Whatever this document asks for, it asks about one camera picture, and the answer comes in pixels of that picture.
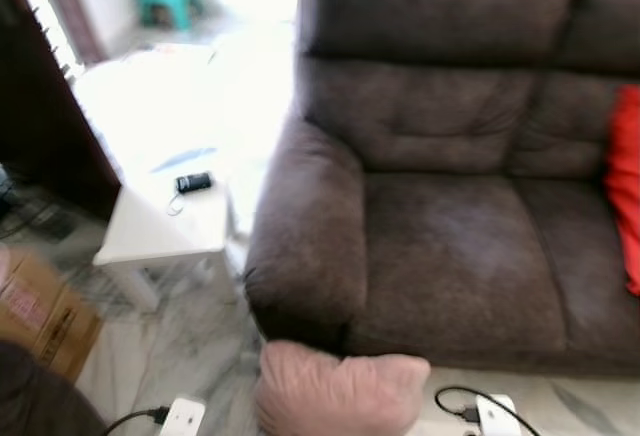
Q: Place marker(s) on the pale pink pillow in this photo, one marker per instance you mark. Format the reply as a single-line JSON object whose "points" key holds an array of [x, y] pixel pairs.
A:
{"points": [[335, 396]]}

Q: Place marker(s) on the red pillow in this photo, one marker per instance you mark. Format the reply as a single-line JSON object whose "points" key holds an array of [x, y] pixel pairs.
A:
{"points": [[626, 186]]}

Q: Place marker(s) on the dark brown fabric sofa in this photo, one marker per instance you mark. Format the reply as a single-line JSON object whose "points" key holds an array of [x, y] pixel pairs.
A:
{"points": [[450, 246]]}

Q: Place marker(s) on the small black device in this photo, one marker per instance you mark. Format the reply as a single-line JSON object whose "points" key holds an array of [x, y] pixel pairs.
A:
{"points": [[194, 183]]}

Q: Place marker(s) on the white side table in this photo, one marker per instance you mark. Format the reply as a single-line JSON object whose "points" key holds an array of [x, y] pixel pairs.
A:
{"points": [[165, 231]]}

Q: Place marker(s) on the dark wooden door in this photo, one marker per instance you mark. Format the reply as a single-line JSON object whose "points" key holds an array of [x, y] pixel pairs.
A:
{"points": [[40, 126]]}

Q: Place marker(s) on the brown cardboard box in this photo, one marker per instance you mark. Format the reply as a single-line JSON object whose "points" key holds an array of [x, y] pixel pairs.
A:
{"points": [[40, 316]]}

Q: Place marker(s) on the dark brown armchair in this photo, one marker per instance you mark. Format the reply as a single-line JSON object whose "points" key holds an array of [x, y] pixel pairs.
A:
{"points": [[40, 401]]}

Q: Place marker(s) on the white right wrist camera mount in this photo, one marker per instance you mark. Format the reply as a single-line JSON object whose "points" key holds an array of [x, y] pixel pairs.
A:
{"points": [[498, 418]]}

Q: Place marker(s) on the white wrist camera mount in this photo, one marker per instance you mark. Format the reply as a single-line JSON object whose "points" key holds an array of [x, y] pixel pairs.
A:
{"points": [[498, 418], [183, 419]]}

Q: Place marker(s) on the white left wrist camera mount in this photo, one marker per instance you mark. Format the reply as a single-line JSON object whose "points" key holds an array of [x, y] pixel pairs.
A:
{"points": [[183, 419]]}

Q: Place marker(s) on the brown wooden door frame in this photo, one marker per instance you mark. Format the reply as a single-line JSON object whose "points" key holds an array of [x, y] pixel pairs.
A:
{"points": [[75, 11]]}

